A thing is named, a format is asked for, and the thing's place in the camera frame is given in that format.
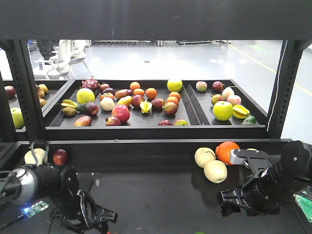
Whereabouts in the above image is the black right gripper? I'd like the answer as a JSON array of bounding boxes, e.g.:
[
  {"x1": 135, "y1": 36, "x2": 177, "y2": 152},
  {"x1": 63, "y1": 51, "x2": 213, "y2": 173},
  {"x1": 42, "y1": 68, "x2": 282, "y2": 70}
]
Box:
[{"x1": 217, "y1": 149, "x2": 280, "y2": 216}]

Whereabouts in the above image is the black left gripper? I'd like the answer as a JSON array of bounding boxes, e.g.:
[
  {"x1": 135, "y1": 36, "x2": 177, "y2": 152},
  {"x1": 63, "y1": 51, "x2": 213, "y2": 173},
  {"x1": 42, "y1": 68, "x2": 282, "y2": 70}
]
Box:
[{"x1": 50, "y1": 167, "x2": 117, "y2": 234}]

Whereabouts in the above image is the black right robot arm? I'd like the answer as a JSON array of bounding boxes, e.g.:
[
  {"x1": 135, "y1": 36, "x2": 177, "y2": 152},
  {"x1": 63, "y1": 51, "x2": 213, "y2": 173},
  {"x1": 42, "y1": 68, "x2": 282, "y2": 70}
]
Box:
[{"x1": 217, "y1": 140, "x2": 312, "y2": 216}]

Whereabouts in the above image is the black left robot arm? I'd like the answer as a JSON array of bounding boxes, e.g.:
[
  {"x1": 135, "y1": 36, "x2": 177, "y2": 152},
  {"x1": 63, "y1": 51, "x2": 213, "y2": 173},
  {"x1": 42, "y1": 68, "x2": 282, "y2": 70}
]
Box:
[{"x1": 0, "y1": 139, "x2": 117, "y2": 234}]

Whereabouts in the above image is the black fruit display stand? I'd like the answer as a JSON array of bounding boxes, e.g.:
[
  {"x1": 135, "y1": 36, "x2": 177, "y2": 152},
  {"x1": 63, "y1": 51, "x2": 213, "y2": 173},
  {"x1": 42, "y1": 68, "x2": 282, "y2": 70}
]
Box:
[{"x1": 0, "y1": 0, "x2": 312, "y2": 234}]

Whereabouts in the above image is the red dragon fruit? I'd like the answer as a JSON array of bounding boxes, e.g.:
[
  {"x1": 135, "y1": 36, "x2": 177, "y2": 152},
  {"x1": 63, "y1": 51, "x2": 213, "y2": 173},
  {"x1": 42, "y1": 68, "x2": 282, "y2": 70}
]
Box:
[{"x1": 81, "y1": 77, "x2": 100, "y2": 91}]

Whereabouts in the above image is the pale apple centre front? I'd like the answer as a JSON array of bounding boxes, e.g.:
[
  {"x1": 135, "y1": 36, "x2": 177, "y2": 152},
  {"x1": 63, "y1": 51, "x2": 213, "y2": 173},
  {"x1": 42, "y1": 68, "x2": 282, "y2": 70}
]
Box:
[{"x1": 204, "y1": 160, "x2": 228, "y2": 184}]

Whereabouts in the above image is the dark red apple front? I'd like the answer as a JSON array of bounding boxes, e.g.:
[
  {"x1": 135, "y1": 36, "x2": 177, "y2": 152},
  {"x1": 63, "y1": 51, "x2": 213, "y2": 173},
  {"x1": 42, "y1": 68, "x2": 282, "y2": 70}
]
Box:
[{"x1": 53, "y1": 149, "x2": 69, "y2": 165}]

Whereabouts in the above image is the large orange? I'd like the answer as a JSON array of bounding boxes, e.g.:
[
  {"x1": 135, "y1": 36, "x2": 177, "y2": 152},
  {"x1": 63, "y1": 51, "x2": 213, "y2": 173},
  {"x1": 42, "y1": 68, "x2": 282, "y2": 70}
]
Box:
[{"x1": 215, "y1": 141, "x2": 240, "y2": 165}]

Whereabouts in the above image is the pale apple front left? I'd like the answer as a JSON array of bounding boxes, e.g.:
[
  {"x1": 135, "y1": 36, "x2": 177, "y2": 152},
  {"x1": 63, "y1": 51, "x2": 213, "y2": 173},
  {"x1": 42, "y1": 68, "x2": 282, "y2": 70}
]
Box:
[{"x1": 24, "y1": 148, "x2": 47, "y2": 166}]

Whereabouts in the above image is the pale apple centre back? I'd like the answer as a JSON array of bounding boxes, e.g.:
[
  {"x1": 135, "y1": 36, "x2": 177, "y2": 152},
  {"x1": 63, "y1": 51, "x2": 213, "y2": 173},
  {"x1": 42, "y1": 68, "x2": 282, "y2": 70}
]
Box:
[{"x1": 195, "y1": 147, "x2": 216, "y2": 168}]

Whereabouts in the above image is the yellow starfruit right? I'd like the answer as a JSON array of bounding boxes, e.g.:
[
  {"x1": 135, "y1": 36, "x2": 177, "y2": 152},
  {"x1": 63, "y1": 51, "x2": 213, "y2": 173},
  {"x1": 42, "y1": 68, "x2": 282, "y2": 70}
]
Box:
[{"x1": 233, "y1": 104, "x2": 250, "y2": 119}]

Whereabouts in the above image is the yellow starfruit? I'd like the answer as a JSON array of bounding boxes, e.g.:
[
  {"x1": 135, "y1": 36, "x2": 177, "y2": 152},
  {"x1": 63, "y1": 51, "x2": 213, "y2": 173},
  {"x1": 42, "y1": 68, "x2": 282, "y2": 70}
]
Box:
[
  {"x1": 61, "y1": 99, "x2": 78, "y2": 109},
  {"x1": 233, "y1": 104, "x2": 250, "y2": 119},
  {"x1": 139, "y1": 100, "x2": 152, "y2": 114}
]

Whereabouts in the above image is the big green apple right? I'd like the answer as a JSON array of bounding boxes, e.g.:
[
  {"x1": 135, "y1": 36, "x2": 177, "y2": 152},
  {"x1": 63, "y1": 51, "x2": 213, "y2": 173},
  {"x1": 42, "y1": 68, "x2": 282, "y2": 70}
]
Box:
[{"x1": 213, "y1": 101, "x2": 233, "y2": 121}]

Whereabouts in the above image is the yellow starfruit left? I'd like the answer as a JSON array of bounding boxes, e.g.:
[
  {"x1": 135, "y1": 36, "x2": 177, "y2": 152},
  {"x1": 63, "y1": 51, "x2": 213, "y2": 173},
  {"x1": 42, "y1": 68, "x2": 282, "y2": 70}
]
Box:
[{"x1": 61, "y1": 99, "x2": 78, "y2": 109}]

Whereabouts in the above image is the large red apple centre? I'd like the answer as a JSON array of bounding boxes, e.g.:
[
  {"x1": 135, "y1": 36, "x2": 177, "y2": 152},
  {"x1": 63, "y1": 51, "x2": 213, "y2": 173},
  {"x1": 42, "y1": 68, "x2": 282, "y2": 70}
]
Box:
[{"x1": 112, "y1": 104, "x2": 130, "y2": 123}]

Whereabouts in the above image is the green apple far left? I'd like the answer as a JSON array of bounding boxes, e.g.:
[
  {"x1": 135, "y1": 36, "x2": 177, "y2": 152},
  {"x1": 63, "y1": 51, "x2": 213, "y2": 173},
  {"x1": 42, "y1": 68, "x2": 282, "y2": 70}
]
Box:
[{"x1": 10, "y1": 107, "x2": 24, "y2": 129}]

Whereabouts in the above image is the yellow-green pomelo left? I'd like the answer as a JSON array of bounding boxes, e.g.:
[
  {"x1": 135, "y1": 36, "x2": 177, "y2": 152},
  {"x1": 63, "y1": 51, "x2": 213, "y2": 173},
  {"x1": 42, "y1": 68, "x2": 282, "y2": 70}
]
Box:
[{"x1": 76, "y1": 88, "x2": 96, "y2": 104}]

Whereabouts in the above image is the yellow-green pomelo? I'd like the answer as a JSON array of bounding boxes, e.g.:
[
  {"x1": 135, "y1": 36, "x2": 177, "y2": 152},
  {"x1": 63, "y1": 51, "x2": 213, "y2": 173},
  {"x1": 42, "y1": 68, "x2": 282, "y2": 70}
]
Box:
[
  {"x1": 167, "y1": 78, "x2": 183, "y2": 92},
  {"x1": 76, "y1": 88, "x2": 96, "y2": 104}
]

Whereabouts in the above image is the yellow starfruit centre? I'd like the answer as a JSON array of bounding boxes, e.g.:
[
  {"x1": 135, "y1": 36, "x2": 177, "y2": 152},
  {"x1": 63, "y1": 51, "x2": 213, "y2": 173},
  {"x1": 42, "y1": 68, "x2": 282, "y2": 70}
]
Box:
[{"x1": 139, "y1": 100, "x2": 152, "y2": 114}]

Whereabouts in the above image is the yellow-green pomelo back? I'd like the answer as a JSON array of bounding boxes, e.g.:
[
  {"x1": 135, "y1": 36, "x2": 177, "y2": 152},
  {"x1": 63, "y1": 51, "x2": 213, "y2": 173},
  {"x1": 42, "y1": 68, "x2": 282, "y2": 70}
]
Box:
[{"x1": 167, "y1": 78, "x2": 183, "y2": 92}]

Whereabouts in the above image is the white office chair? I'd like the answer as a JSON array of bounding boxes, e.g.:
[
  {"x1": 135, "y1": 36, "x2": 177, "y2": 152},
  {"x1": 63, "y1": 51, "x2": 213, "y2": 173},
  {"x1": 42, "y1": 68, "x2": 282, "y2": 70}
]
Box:
[{"x1": 33, "y1": 39, "x2": 90, "y2": 79}]

